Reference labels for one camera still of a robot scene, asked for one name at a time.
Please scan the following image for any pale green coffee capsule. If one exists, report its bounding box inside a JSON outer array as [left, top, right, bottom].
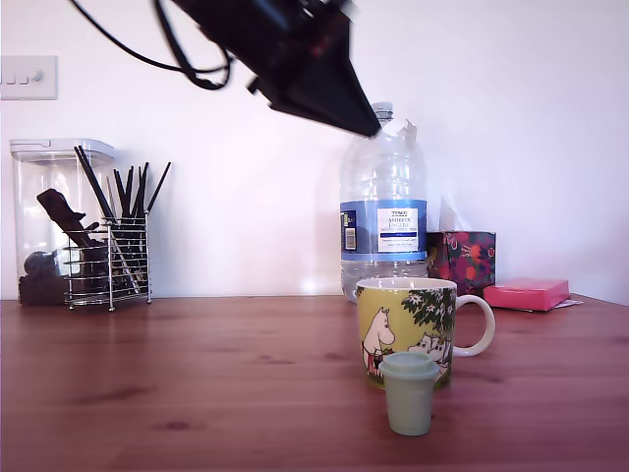
[[376, 351, 441, 438]]

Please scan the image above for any large clear water bottle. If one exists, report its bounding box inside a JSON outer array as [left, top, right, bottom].
[[338, 101, 429, 305]]

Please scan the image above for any white tissue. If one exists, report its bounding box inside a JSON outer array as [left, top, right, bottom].
[[439, 194, 476, 232]]

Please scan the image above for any yellow cartoon print mug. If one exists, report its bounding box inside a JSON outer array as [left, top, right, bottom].
[[354, 276, 496, 392]]

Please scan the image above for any floral tissue box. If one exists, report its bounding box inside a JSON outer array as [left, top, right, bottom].
[[426, 229, 497, 296]]

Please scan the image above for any dark brown utensil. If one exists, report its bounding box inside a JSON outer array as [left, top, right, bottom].
[[35, 188, 102, 250]]

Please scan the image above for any pink flat box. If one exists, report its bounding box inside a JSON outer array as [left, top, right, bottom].
[[483, 277, 571, 313]]

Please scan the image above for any clear plastic storage container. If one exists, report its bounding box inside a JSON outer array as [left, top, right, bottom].
[[9, 139, 117, 307]]

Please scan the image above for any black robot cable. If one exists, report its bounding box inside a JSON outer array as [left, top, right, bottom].
[[154, 0, 232, 91], [70, 0, 233, 75]]

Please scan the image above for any chrome wire utensil rack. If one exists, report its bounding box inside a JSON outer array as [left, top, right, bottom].
[[62, 215, 152, 312]]

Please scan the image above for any white wall switch plate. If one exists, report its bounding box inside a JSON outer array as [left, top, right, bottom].
[[0, 55, 59, 102]]

